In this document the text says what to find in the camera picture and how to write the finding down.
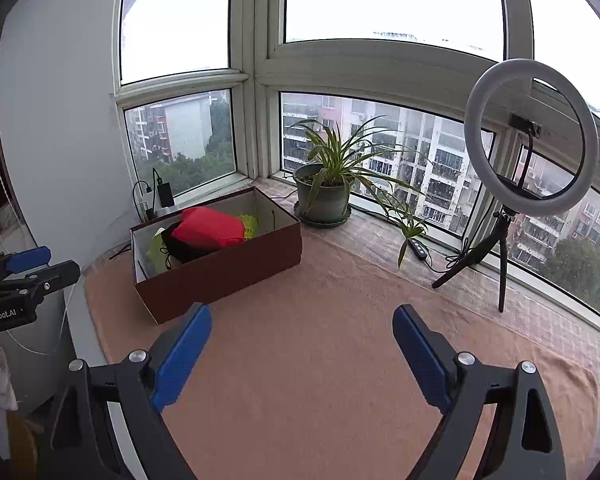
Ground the green spider plant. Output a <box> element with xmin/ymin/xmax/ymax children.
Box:
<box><xmin>287</xmin><ymin>116</ymin><xmax>433</xmax><ymax>271</ymax></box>

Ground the black power adapter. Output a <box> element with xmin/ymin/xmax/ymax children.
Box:
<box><xmin>132</xmin><ymin>167</ymin><xmax>176</xmax><ymax>222</ymax></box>

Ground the brown cardboard box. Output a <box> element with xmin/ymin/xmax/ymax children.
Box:
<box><xmin>130</xmin><ymin>186</ymin><xmax>303</xmax><ymax>325</ymax></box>

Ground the black drawstring pouch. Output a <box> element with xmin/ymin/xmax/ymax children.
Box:
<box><xmin>161</xmin><ymin>225</ymin><xmax>216</xmax><ymax>264</ymax></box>

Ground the black phone holder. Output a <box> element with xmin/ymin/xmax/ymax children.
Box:
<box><xmin>508</xmin><ymin>114</ymin><xmax>542</xmax><ymax>196</ymax></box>

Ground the red fabric bag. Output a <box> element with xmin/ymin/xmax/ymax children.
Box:
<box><xmin>171</xmin><ymin>206</ymin><xmax>246</xmax><ymax>249</ymax></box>

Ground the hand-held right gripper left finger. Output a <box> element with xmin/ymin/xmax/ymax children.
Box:
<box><xmin>50</xmin><ymin>302</ymin><xmax>213</xmax><ymax>480</ymax></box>

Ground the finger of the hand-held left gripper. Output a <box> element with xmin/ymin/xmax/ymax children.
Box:
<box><xmin>0</xmin><ymin>260</ymin><xmax>82</xmax><ymax>306</ymax></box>
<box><xmin>0</xmin><ymin>246</ymin><xmax>52</xmax><ymax>286</ymax></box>

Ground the white window frame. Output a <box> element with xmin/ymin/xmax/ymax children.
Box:
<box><xmin>112</xmin><ymin>0</ymin><xmax>600</xmax><ymax>331</ymax></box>

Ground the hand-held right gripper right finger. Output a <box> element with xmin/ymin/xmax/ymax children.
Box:
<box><xmin>392</xmin><ymin>304</ymin><xmax>567</xmax><ymax>480</ymax></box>

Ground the black ring light cable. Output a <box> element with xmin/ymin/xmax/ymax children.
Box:
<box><xmin>425</xmin><ymin>195</ymin><xmax>503</xmax><ymax>273</ymax></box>

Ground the pink towel mat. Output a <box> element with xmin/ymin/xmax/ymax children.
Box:
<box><xmin>82</xmin><ymin>232</ymin><xmax>600</xmax><ymax>480</ymax></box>

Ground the light green cleaning cloth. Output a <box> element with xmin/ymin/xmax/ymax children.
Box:
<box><xmin>146</xmin><ymin>227</ymin><xmax>173</xmax><ymax>275</ymax></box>

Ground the grey pot saucer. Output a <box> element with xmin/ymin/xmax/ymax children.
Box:
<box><xmin>294</xmin><ymin>202</ymin><xmax>353</xmax><ymax>228</ymax></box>

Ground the grey plant pot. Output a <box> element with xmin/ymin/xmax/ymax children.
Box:
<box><xmin>293</xmin><ymin>162</ymin><xmax>352</xmax><ymax>221</ymax></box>

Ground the white ring light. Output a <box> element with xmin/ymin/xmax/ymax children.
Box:
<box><xmin>464</xmin><ymin>58</ymin><xmax>600</xmax><ymax>217</ymax></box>

